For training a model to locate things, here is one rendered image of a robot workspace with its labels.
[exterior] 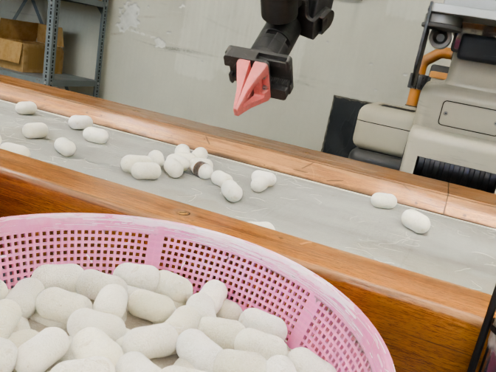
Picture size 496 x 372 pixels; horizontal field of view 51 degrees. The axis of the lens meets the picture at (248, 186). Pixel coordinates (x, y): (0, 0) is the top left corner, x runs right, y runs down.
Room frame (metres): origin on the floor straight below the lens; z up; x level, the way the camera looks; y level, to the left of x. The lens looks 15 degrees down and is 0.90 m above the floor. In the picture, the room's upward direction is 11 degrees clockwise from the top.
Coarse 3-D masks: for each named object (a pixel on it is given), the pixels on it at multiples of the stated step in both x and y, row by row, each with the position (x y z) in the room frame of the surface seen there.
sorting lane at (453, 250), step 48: (48, 144) 0.64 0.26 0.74; (96, 144) 0.69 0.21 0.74; (144, 144) 0.74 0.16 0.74; (192, 192) 0.55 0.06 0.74; (288, 192) 0.62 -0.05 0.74; (336, 192) 0.67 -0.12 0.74; (336, 240) 0.48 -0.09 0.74; (384, 240) 0.51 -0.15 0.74; (432, 240) 0.54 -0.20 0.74; (480, 240) 0.57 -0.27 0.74; (480, 288) 0.42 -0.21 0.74
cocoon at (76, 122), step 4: (72, 116) 0.75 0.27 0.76; (76, 116) 0.75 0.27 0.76; (80, 116) 0.76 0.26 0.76; (84, 116) 0.77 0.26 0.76; (88, 116) 0.77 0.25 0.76; (72, 120) 0.75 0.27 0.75; (76, 120) 0.75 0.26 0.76; (80, 120) 0.75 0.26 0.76; (84, 120) 0.76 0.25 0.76; (88, 120) 0.76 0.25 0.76; (92, 120) 0.77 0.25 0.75; (72, 124) 0.75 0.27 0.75; (76, 124) 0.75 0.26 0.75; (80, 124) 0.75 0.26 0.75; (84, 124) 0.76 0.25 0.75; (88, 124) 0.76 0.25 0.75; (92, 124) 0.77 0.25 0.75; (76, 128) 0.75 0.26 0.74; (80, 128) 0.76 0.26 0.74; (84, 128) 0.76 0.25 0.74
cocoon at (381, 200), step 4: (372, 196) 0.63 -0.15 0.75; (376, 196) 0.63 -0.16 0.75; (380, 196) 0.62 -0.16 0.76; (384, 196) 0.63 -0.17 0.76; (388, 196) 0.63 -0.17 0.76; (392, 196) 0.63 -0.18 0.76; (372, 200) 0.63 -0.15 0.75; (376, 200) 0.62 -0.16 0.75; (380, 200) 0.62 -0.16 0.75; (384, 200) 0.62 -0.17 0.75; (388, 200) 0.62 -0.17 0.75; (392, 200) 0.63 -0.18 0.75; (396, 200) 0.63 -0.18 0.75; (376, 204) 0.62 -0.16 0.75; (380, 204) 0.62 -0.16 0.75; (384, 204) 0.62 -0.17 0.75; (388, 204) 0.62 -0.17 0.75; (392, 204) 0.63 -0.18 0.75; (388, 208) 0.63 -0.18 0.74
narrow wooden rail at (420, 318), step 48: (0, 192) 0.43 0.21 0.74; (48, 192) 0.41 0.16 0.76; (96, 192) 0.41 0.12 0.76; (144, 192) 0.44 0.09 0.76; (0, 240) 0.43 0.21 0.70; (288, 240) 0.38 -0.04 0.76; (384, 288) 0.33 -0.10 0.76; (432, 288) 0.34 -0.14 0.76; (384, 336) 0.32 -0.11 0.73; (432, 336) 0.31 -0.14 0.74
